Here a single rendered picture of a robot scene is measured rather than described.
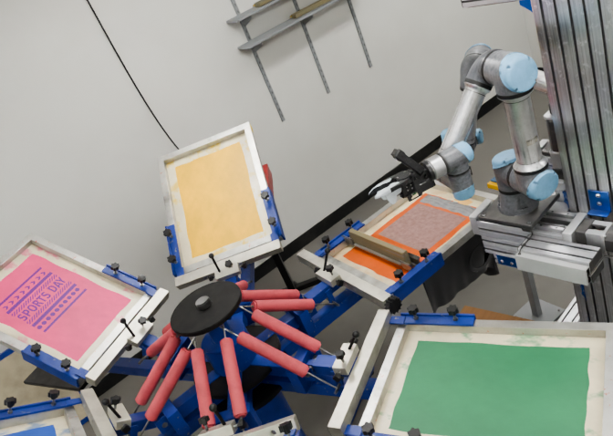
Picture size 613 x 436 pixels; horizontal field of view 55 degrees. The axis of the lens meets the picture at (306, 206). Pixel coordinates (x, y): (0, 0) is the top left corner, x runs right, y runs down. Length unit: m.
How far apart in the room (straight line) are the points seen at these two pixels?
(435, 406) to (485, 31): 4.57
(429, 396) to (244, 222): 1.43
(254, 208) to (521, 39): 4.13
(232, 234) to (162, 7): 1.83
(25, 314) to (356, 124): 3.13
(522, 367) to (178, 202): 2.03
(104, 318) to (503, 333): 1.85
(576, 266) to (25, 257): 2.61
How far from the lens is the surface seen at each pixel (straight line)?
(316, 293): 2.68
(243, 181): 3.27
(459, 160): 1.98
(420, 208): 3.15
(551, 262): 2.26
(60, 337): 3.05
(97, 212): 4.30
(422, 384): 2.24
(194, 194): 3.36
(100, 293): 3.19
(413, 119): 5.59
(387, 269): 2.80
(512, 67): 1.98
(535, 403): 2.11
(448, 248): 2.74
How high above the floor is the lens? 2.58
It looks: 27 degrees down
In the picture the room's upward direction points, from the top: 24 degrees counter-clockwise
